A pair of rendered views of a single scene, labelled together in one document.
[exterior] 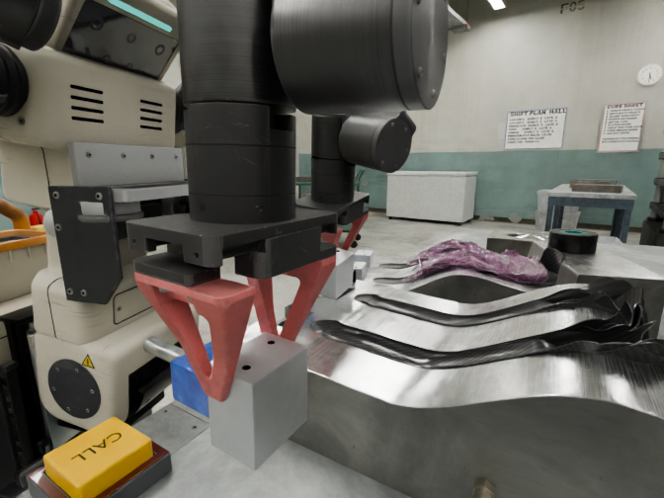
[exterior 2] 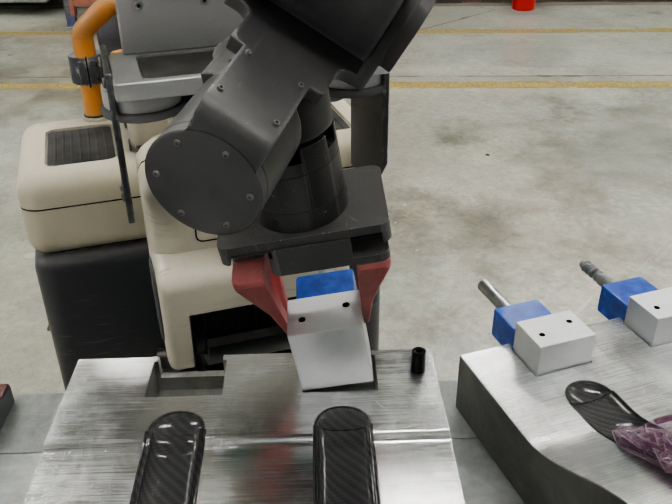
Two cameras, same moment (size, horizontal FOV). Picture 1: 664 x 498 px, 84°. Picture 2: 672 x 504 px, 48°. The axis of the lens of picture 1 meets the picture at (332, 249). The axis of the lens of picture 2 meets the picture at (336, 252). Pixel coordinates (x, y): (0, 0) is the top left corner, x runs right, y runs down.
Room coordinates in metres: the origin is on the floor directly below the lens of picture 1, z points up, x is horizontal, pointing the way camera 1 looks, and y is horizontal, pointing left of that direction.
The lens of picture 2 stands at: (0.29, -0.36, 1.24)
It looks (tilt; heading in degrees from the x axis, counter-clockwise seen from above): 30 degrees down; 57
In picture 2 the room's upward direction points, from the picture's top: 1 degrees counter-clockwise
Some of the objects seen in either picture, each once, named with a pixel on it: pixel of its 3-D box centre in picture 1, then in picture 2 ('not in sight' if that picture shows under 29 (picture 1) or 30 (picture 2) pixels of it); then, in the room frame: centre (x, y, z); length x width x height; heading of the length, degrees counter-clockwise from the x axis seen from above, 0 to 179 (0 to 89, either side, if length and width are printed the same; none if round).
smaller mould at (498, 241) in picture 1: (527, 248); not in sight; (1.05, -0.56, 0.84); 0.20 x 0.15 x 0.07; 59
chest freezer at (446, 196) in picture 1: (430, 196); not in sight; (7.23, -1.91, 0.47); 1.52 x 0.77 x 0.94; 55
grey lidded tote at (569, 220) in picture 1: (556, 220); not in sight; (6.01, -3.66, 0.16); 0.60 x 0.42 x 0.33; 51
